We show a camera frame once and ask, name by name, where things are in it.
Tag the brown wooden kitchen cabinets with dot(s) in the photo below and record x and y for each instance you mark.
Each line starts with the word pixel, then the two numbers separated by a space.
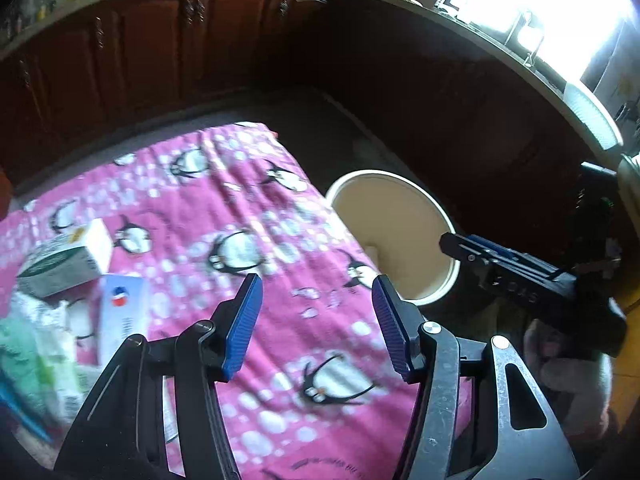
pixel 150 60

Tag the white plastic packet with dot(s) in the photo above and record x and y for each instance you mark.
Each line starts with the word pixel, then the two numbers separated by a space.
pixel 45 320

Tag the bright window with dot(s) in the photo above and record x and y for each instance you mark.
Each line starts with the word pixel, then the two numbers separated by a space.
pixel 550 10

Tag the white cardboard box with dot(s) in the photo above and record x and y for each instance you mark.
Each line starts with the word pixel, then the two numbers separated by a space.
pixel 122 320

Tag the pink penguin printed blanket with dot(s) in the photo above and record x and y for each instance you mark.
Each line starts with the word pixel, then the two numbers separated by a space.
pixel 200 200

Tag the row of condiment bottles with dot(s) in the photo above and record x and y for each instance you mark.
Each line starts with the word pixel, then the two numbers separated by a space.
pixel 40 10

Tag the white ribbed basket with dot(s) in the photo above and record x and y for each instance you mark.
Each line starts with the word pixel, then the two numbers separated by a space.
pixel 592 115

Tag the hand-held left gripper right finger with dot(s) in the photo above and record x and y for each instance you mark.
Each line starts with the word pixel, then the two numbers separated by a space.
pixel 392 330

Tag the green packet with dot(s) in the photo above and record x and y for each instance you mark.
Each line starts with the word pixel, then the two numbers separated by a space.
pixel 20 360

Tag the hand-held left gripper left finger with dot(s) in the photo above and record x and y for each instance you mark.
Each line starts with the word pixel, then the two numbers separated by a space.
pixel 242 325

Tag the cream plastic bucket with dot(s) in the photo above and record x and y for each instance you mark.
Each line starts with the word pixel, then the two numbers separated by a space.
pixel 390 220

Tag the blue packet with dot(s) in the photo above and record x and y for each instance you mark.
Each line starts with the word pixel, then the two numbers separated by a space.
pixel 22 417

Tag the person's right forearm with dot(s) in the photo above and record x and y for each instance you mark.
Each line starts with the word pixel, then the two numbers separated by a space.
pixel 585 410

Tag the person's right hand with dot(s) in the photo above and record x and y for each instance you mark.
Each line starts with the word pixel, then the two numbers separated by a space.
pixel 545 345

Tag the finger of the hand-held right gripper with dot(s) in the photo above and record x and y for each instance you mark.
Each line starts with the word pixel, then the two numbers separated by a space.
pixel 492 251
pixel 485 270

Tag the green and white box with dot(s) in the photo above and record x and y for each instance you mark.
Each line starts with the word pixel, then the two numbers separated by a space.
pixel 60 265

